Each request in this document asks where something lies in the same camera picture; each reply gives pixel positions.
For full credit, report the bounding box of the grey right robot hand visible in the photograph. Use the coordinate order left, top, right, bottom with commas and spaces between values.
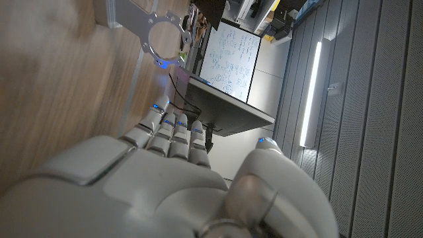
0, 95, 340, 238

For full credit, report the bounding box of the black computer monitor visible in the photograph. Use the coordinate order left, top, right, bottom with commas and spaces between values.
183, 67, 276, 138

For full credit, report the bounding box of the written whiteboard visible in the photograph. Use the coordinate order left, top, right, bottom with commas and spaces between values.
199, 21, 262, 103

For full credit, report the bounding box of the long ceiling light strip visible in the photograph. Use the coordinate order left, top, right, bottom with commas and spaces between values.
299, 38, 331, 149

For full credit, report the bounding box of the white shelf cabinet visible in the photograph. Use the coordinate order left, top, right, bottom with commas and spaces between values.
223, 0, 278, 36

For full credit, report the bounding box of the rectangular ceiling fixture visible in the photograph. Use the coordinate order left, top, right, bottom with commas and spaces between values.
327, 81, 343, 97

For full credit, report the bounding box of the black monitor cable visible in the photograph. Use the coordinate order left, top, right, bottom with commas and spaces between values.
168, 73, 202, 115

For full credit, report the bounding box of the metal ring bracket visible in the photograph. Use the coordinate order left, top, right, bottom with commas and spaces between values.
94, 0, 193, 69

